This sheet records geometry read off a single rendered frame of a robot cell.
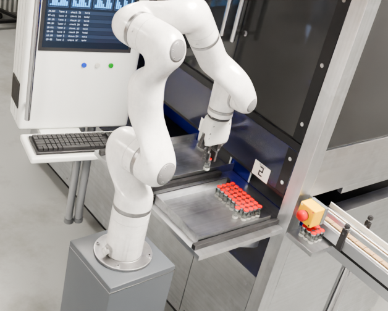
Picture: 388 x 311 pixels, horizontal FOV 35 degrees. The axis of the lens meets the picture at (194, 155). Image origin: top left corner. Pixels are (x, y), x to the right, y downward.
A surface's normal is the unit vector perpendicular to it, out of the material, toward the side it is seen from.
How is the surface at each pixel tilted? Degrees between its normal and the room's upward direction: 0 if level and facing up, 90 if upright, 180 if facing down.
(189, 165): 0
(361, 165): 90
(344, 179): 90
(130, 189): 31
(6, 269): 0
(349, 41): 90
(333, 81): 90
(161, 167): 69
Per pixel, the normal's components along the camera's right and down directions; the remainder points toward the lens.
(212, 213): 0.21, -0.85
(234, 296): -0.78, 0.15
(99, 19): 0.44, 0.52
